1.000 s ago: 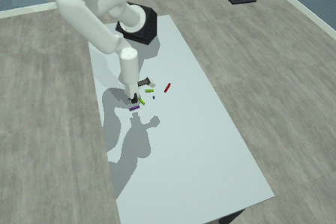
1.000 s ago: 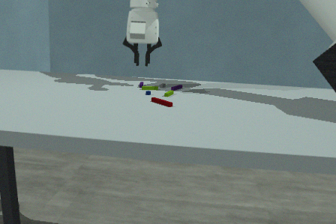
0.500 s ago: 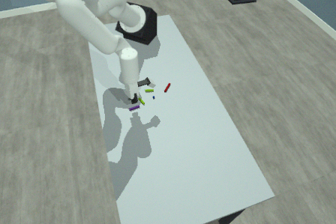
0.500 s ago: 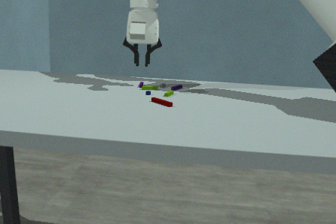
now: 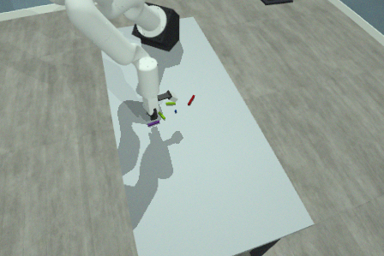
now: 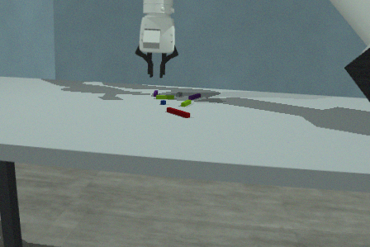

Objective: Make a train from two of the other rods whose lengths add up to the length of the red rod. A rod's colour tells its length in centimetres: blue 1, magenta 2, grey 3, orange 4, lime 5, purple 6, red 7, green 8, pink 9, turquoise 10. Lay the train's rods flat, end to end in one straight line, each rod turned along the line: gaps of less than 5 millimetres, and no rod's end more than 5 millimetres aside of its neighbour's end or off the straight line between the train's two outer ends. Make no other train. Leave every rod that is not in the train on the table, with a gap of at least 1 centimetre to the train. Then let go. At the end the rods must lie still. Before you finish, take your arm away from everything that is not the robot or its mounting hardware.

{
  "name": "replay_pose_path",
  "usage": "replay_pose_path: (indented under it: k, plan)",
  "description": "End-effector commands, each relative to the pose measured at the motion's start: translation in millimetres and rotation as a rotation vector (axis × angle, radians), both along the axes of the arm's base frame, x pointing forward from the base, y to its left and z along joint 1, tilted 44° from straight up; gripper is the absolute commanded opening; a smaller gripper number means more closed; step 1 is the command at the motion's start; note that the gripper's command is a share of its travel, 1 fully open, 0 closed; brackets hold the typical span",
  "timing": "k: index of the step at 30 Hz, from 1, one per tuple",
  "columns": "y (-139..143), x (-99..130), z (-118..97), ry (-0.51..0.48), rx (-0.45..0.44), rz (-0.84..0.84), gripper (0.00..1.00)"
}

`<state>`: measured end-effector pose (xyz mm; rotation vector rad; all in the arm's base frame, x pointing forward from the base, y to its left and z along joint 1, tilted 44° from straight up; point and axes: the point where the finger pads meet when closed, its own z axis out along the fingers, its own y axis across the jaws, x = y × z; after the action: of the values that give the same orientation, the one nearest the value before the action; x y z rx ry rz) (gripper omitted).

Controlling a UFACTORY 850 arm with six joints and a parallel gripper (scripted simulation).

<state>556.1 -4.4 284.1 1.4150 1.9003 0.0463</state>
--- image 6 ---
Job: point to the red rod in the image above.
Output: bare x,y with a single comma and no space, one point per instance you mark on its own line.
178,112

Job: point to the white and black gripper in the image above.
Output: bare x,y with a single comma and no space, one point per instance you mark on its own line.
167,41

